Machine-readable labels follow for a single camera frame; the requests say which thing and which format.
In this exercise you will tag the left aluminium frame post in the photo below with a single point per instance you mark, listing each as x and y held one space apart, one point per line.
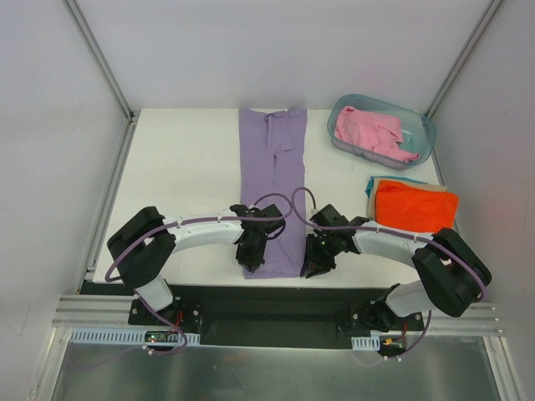
81 23

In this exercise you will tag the clear blue plastic bin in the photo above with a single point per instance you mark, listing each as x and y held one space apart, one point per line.
419 132

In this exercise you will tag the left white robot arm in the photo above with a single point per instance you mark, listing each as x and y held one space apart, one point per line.
143 245

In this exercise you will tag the left white cable duct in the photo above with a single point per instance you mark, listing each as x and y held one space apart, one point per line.
115 336

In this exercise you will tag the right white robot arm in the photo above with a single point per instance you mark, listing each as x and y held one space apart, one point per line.
451 276

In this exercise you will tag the pink t shirt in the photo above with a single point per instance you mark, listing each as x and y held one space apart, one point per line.
379 133

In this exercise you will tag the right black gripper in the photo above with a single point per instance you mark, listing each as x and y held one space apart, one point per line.
316 257

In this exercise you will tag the purple t shirt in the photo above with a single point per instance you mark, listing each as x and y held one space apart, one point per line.
271 161

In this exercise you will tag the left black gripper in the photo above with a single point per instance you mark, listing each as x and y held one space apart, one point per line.
249 255

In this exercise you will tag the right white cable duct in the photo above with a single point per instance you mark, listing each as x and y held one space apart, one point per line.
371 343

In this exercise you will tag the right aluminium frame post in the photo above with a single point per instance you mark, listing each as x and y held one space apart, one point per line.
476 35

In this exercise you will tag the folded teal t shirt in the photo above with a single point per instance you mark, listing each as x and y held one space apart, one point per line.
373 179

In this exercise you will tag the white cable duct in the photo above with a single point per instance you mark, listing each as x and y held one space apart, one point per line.
371 343
115 336

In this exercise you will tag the aluminium frame post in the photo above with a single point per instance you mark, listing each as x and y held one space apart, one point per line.
476 35
81 23

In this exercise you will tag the folded orange t shirt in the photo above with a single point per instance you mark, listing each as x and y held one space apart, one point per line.
408 208

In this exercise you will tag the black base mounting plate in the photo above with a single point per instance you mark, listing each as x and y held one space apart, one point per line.
275 317

